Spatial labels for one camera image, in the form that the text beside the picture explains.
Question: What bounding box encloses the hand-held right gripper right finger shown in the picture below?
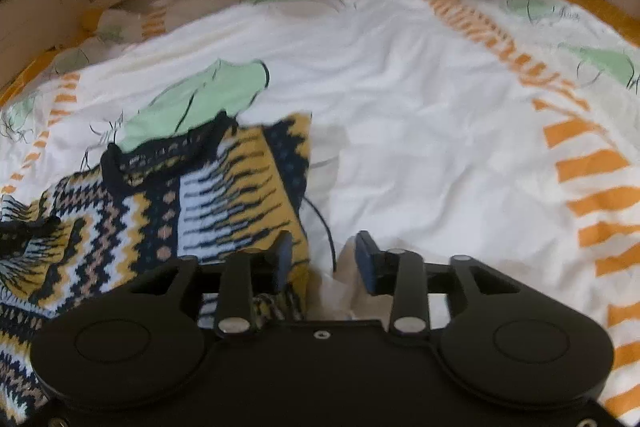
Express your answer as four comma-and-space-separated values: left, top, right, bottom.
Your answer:
354, 231, 522, 339

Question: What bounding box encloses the patterned knit sweater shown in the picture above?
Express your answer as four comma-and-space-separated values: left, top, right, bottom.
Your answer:
0, 111, 314, 426

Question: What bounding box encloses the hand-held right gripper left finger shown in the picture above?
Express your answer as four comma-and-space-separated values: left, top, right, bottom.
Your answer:
118, 231, 296, 339

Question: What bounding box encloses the white printed blanket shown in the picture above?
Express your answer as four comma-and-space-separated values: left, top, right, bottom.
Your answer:
0, 0, 640, 427

